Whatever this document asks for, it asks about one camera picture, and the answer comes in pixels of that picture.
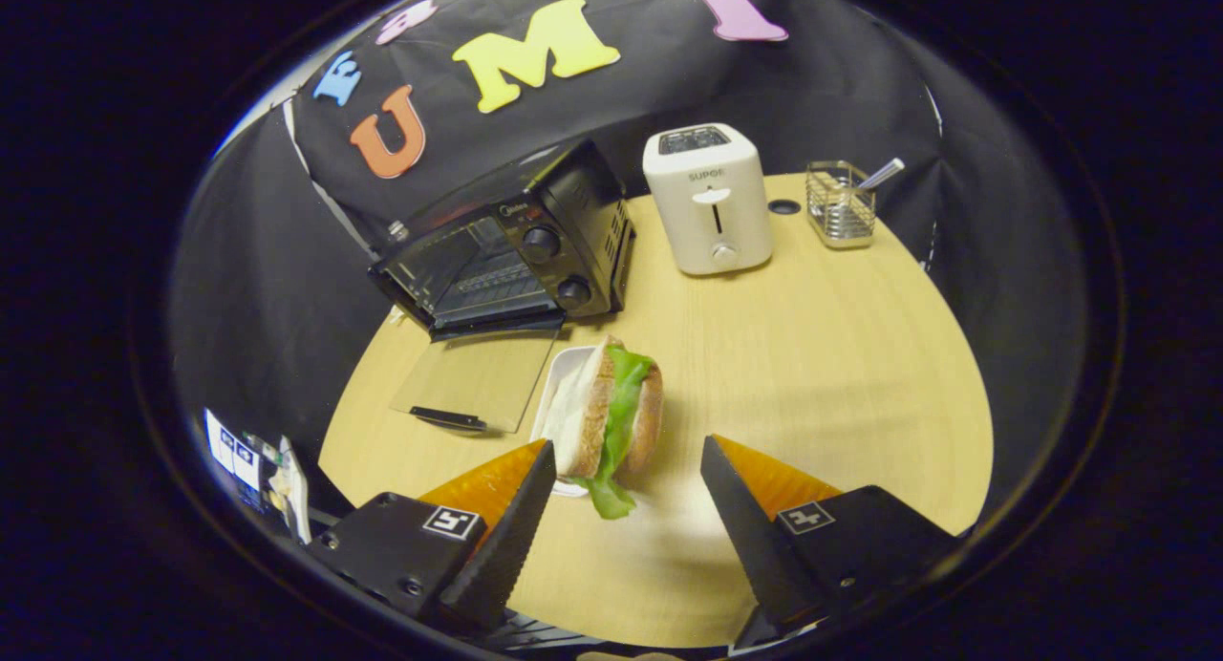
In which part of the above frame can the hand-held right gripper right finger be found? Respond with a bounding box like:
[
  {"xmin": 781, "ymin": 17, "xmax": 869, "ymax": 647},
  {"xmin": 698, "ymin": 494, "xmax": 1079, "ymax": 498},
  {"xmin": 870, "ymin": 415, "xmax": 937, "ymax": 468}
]
[{"xmin": 700, "ymin": 435, "xmax": 961, "ymax": 648}]

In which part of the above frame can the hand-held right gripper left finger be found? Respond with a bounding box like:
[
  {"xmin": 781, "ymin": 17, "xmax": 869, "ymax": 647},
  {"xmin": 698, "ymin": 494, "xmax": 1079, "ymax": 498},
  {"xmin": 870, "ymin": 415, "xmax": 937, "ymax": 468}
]
[{"xmin": 306, "ymin": 438, "xmax": 558, "ymax": 633}]

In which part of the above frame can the lettuce sandwich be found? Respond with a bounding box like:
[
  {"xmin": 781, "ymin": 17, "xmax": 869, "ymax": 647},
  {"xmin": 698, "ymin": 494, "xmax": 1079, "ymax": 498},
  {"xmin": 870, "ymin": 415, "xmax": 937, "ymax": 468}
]
[{"xmin": 551, "ymin": 334, "xmax": 665, "ymax": 521}]

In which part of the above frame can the black electric oven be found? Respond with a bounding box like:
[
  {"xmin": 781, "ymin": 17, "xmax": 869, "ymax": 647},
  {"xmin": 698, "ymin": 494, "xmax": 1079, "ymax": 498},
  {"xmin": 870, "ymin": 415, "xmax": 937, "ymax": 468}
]
[{"xmin": 368, "ymin": 138, "xmax": 636, "ymax": 435}]

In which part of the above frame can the white rectangular plate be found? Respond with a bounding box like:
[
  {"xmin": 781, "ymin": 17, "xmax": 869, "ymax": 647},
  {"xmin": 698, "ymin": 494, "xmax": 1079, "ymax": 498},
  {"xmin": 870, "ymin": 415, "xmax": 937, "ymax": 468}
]
[{"xmin": 530, "ymin": 346, "xmax": 598, "ymax": 498}]

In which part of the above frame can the white toaster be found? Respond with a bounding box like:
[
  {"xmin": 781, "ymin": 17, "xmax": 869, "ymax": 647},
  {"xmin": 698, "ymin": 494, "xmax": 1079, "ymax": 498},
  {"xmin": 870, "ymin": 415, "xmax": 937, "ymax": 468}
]
[{"xmin": 642, "ymin": 123, "xmax": 775, "ymax": 277}]

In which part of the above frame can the metal utensil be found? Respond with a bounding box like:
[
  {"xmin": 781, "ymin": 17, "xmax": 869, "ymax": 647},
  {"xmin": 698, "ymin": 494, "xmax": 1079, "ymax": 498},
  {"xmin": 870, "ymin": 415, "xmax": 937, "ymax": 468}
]
[{"xmin": 855, "ymin": 158, "xmax": 906, "ymax": 192}]

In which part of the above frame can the black backdrop cloth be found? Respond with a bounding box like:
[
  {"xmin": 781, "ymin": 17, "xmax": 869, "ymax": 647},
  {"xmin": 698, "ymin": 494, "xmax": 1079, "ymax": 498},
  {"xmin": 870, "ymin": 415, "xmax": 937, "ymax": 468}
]
[{"xmin": 167, "ymin": 0, "xmax": 1090, "ymax": 547}]

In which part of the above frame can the metal wire rack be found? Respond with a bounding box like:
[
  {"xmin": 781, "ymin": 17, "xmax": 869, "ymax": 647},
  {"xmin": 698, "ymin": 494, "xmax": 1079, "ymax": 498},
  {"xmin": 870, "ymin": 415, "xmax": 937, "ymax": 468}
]
[{"xmin": 805, "ymin": 160, "xmax": 877, "ymax": 251}]

